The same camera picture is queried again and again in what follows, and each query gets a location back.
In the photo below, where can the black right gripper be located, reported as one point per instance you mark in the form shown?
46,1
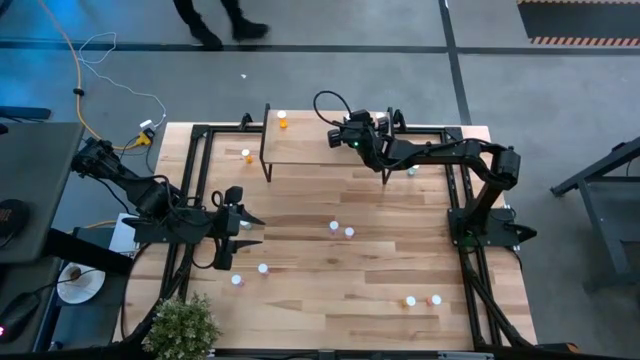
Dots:
362,131

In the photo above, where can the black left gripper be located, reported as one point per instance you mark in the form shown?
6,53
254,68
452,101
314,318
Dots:
230,225

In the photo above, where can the red pill bottle white cap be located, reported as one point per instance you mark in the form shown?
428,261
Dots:
381,115
436,299
349,232

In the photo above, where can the purple pill bottle white cap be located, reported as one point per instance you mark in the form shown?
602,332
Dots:
262,268
236,279
333,225

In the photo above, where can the yellow pill bottle white cap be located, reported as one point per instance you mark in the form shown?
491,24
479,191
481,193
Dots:
281,114
245,153
410,300

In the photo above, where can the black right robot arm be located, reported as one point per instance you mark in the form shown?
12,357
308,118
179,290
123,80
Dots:
450,152

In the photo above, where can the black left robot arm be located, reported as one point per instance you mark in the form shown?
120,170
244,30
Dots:
150,197

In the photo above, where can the green artificial potted plant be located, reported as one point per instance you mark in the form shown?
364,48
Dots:
182,327

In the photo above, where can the white paper sheet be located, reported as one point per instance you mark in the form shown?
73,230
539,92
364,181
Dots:
120,240

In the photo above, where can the yellow power plug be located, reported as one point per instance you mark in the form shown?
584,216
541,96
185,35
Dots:
145,138

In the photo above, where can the white power adapter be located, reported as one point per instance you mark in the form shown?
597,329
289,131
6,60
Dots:
145,123

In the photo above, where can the person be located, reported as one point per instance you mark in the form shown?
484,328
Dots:
245,30

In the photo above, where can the black diagonal desk beam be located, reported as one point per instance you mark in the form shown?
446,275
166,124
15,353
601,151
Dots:
85,252

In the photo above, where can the white plate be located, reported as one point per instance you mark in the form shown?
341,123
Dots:
87,290

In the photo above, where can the small brown round object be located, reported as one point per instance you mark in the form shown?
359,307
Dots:
75,274

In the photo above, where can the dark grey desk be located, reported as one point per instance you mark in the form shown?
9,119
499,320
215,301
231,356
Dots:
40,175

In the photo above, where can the black round pad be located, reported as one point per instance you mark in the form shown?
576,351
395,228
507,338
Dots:
12,217

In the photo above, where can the dark metal workbench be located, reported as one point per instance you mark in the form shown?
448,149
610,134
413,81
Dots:
595,170

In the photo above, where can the black hazard-striped floor mat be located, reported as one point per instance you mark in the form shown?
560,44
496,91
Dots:
575,20

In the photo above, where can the black computer mouse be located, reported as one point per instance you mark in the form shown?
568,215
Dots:
17,315

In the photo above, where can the black flat panel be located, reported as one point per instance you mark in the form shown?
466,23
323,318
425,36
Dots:
25,113

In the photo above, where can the wooden shelf black metal frame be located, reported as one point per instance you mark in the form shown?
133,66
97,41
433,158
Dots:
310,145

